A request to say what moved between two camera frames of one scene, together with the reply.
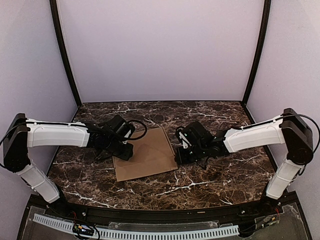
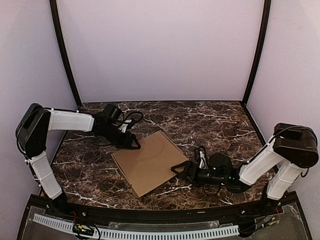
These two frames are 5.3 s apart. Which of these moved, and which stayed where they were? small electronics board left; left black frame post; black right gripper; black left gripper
Moved: black left gripper; black right gripper
Stayed: small electronics board left; left black frame post
